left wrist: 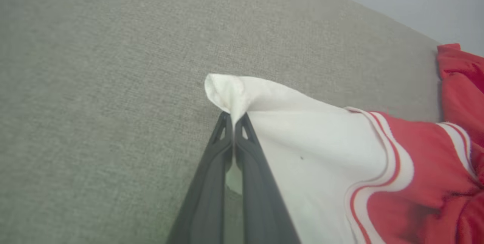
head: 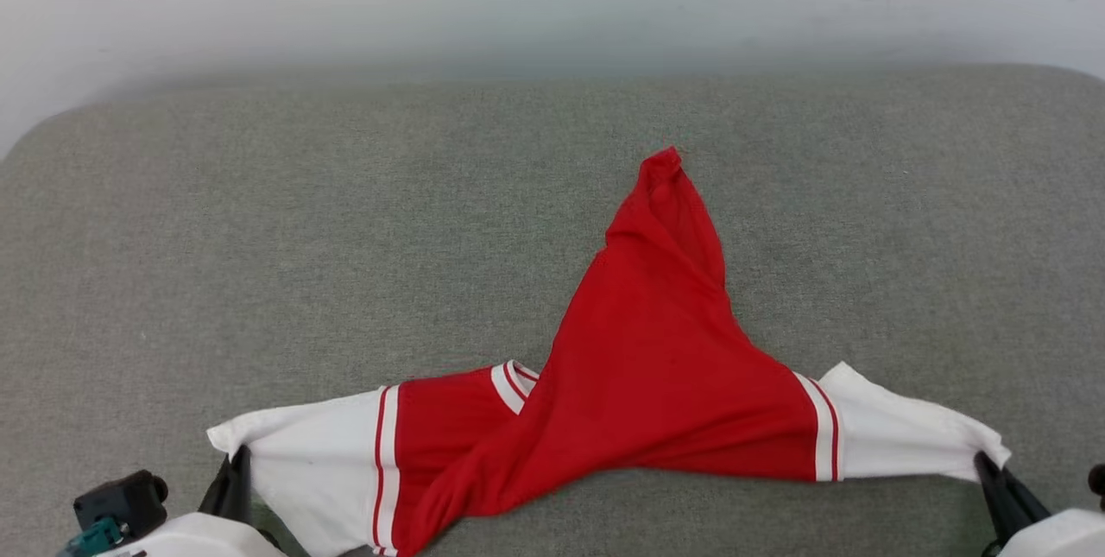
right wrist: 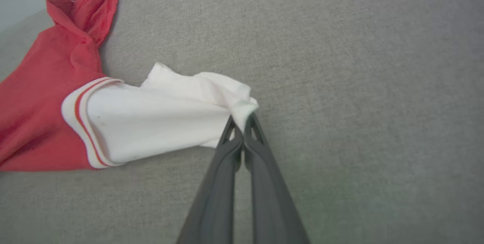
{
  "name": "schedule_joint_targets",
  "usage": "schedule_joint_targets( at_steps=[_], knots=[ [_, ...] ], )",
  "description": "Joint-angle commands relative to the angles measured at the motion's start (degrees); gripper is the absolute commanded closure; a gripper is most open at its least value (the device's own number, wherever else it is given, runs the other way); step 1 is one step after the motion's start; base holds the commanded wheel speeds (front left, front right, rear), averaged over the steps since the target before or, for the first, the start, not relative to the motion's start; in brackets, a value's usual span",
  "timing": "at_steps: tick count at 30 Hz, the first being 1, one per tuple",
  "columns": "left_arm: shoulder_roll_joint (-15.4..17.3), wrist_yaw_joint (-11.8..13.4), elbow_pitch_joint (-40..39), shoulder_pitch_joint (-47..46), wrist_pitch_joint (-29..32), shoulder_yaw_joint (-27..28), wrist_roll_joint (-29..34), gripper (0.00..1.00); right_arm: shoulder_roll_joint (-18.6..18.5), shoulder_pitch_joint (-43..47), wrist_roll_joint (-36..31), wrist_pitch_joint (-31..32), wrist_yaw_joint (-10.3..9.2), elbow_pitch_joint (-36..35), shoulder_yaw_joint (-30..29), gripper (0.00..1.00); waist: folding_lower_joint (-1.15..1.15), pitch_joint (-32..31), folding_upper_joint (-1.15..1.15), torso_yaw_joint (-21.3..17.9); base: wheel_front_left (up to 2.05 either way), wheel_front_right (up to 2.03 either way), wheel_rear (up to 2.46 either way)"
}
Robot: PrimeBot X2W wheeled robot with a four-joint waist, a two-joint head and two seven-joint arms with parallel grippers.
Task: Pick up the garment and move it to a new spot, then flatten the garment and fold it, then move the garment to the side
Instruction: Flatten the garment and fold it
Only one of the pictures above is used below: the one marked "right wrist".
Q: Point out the grey fabric sofa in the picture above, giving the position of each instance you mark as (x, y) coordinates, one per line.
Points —
(359, 85)

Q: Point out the red and white basketball jersey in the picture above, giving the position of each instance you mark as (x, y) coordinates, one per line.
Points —
(45, 96)

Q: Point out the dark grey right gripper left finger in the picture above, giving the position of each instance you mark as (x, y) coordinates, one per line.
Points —
(215, 206)

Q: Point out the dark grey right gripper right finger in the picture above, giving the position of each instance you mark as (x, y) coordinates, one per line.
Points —
(274, 206)

